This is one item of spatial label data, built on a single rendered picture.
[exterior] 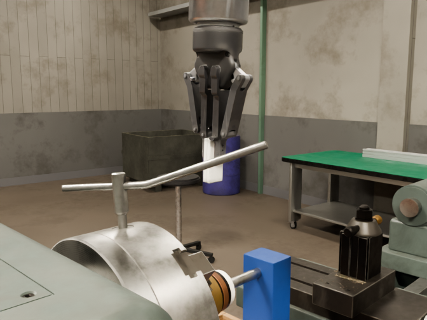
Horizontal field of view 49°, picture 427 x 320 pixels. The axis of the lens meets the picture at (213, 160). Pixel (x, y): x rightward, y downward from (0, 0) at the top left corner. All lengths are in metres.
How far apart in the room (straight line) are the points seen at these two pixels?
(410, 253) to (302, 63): 4.58
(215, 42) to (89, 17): 7.49
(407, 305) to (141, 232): 0.68
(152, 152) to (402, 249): 5.25
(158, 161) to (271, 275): 5.77
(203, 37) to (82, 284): 0.38
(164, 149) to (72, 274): 6.18
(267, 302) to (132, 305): 0.57
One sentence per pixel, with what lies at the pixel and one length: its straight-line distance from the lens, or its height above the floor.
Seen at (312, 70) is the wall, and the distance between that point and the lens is 5.91.
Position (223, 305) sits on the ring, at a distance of 0.87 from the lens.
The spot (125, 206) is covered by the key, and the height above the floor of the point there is 1.27.
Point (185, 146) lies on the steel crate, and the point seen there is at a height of 0.63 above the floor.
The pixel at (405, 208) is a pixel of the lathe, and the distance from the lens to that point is 1.60.
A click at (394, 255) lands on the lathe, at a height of 0.92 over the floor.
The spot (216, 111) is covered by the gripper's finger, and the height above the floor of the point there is 1.42.
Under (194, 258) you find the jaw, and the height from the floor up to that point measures 1.19.
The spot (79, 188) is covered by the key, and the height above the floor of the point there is 1.29.
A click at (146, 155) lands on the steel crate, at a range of 6.62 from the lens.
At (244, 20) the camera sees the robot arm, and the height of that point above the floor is 1.55.
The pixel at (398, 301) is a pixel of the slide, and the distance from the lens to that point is 1.19.
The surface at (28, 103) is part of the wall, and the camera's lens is 7.72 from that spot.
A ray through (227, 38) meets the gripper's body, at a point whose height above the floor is 1.52.
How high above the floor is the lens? 1.45
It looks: 9 degrees down
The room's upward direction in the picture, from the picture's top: straight up
